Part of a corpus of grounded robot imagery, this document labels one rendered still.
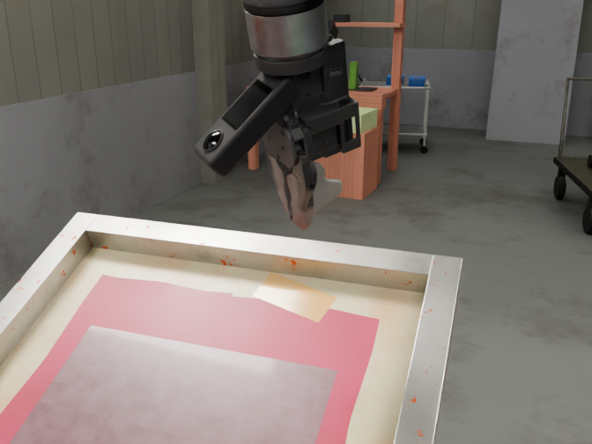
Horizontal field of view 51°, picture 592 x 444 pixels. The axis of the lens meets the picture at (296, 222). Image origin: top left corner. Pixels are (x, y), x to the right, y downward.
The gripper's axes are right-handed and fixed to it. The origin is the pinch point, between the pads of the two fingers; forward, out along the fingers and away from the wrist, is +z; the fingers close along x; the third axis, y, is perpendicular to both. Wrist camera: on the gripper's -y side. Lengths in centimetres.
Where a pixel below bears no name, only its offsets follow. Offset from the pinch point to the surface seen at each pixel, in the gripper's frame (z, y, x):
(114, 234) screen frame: 11.0, -16.5, 27.9
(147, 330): 15.2, -18.5, 10.6
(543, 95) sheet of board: 346, 583, 450
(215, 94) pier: 211, 161, 483
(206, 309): 15.0, -10.6, 9.2
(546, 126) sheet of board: 379, 573, 430
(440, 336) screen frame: 12.1, 9.0, -14.5
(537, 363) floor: 216, 159, 82
